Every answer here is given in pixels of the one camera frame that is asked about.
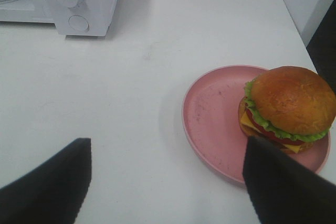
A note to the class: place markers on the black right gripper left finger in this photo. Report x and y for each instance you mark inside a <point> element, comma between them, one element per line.
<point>54,191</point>

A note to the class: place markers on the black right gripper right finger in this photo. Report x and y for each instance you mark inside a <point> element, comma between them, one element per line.
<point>282,190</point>

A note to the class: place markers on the burger with lettuce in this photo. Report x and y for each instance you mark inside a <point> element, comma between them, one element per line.
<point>293,107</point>

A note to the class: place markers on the pink round plate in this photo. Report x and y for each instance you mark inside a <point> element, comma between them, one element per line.
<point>210,121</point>

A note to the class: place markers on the dark chair back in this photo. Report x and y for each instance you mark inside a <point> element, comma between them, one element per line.
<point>321,47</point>

